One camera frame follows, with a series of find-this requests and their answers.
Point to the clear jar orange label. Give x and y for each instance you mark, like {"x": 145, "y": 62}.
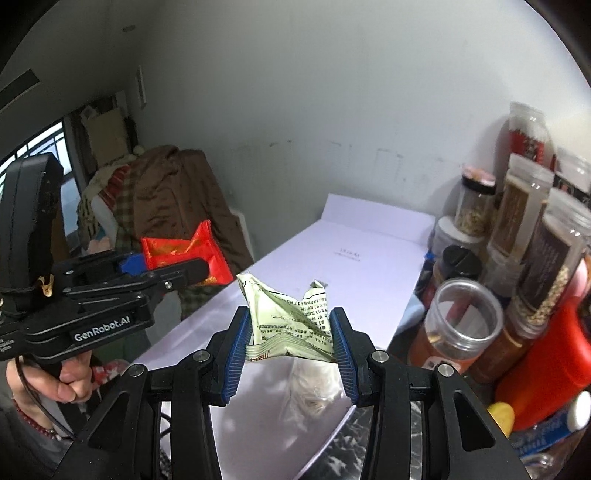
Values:
{"x": 463, "y": 320}

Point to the blue white tube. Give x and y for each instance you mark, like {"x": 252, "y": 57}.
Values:
{"x": 568, "y": 420}

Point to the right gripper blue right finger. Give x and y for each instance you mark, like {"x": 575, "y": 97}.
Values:
{"x": 342, "y": 337}

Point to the jar with black lid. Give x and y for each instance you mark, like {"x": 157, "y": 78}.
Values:
{"x": 477, "y": 193}

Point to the jar with beans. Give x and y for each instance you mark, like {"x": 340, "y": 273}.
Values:
{"x": 553, "y": 256}

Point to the red plastic bottle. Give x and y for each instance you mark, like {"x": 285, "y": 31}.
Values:
{"x": 555, "y": 369}

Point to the person's left hand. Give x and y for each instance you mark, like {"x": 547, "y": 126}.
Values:
{"x": 74, "y": 383}

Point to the yellow lemon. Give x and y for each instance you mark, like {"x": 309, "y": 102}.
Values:
{"x": 504, "y": 415}

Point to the tall jar brown label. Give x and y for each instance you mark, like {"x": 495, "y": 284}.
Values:
{"x": 526, "y": 189}

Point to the clear plastic snack bag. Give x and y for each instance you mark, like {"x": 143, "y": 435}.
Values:
{"x": 311, "y": 389}

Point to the tall jar red contents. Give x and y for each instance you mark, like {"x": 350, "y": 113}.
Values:
{"x": 529, "y": 135}

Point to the red gold snack packet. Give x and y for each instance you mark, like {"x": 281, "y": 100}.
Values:
{"x": 161, "y": 252}

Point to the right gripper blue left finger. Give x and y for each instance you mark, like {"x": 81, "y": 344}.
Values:
{"x": 233, "y": 353}

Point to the brown blanket pile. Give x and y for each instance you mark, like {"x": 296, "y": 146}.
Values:
{"x": 175, "y": 190}

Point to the black spice bottle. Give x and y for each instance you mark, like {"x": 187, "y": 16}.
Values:
{"x": 456, "y": 262}

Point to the plaid cloth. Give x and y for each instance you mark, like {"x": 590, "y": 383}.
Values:
{"x": 123, "y": 213}

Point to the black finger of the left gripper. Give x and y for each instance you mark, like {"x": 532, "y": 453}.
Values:
{"x": 179, "y": 275}

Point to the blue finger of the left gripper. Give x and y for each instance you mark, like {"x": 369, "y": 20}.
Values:
{"x": 133, "y": 264}

